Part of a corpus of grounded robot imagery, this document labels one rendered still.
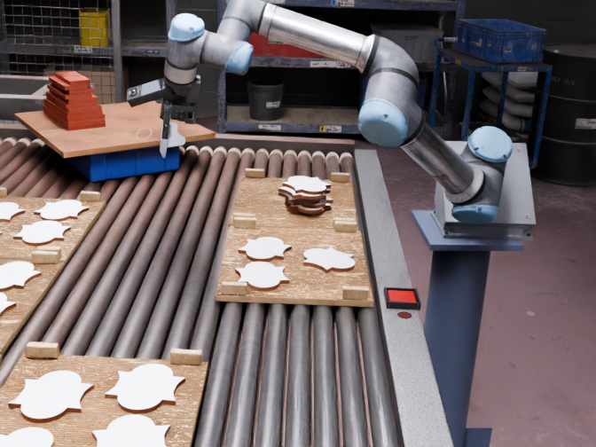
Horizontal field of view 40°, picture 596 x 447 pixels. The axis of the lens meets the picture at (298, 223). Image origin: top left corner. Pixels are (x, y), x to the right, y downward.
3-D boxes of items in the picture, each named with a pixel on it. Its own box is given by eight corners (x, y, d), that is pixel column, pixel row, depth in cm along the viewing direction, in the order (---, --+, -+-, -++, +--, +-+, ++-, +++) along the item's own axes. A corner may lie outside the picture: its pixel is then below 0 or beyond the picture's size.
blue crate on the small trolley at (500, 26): (501, 49, 558) (505, 18, 550) (544, 63, 515) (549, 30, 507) (452, 50, 546) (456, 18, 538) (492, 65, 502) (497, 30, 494)
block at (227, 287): (247, 292, 180) (248, 281, 179) (247, 296, 179) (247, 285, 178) (221, 291, 180) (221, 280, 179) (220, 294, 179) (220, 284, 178)
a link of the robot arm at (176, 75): (165, 68, 187) (165, 48, 192) (163, 84, 190) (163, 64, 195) (198, 72, 188) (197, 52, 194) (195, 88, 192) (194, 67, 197)
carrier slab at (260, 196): (352, 185, 256) (352, 181, 256) (357, 235, 218) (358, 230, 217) (241, 180, 256) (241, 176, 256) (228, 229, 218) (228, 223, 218)
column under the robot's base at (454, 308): (474, 430, 293) (506, 205, 260) (506, 503, 257) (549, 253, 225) (369, 431, 289) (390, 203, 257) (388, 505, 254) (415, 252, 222)
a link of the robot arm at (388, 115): (513, 180, 218) (400, 61, 184) (504, 229, 212) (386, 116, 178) (474, 185, 226) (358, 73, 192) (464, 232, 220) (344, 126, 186)
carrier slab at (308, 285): (359, 236, 218) (360, 231, 217) (372, 307, 180) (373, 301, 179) (230, 231, 217) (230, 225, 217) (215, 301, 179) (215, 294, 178)
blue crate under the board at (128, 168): (144, 145, 287) (143, 117, 283) (182, 169, 263) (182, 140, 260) (57, 156, 271) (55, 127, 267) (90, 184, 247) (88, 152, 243)
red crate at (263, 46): (318, 49, 655) (320, 13, 644) (324, 59, 613) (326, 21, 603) (236, 47, 649) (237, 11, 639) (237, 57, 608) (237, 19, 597)
